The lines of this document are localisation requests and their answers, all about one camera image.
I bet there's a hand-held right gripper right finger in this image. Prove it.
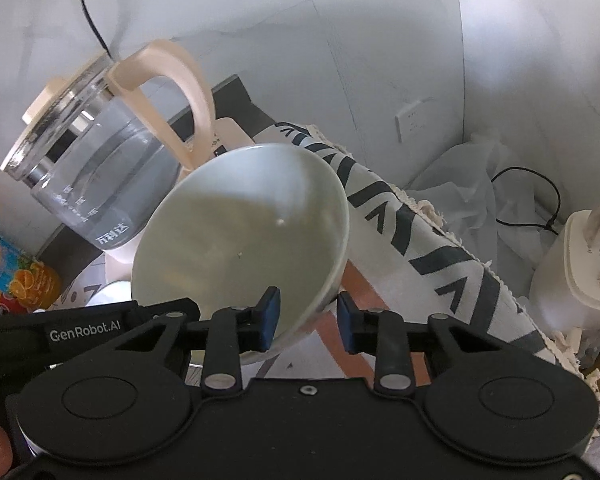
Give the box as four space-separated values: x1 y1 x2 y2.
336 291 488 395

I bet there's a black kettle cable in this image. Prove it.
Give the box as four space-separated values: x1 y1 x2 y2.
64 0 115 59

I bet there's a white ceramic bowl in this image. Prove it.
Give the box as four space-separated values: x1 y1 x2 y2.
130 143 351 364

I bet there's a white plastic sheet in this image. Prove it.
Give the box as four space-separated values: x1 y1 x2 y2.
409 132 567 307

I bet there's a thin black cable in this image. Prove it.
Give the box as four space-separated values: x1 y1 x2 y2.
490 167 564 234

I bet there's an orange juice bottle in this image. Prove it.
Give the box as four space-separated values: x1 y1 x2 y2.
0 220 64 317

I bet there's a glass kettle with beige handle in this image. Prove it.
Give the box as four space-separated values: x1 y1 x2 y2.
0 39 216 252

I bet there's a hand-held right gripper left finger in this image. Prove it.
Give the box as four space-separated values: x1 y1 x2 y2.
114 286 282 394

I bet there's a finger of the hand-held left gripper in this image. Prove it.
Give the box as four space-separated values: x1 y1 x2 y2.
132 298 202 323

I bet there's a white floor appliance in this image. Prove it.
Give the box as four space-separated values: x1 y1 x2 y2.
529 150 600 347

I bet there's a patterned white table cloth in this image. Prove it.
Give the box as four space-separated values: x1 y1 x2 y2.
55 121 600 402

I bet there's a white wall socket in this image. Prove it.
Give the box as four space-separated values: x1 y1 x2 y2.
394 100 444 144

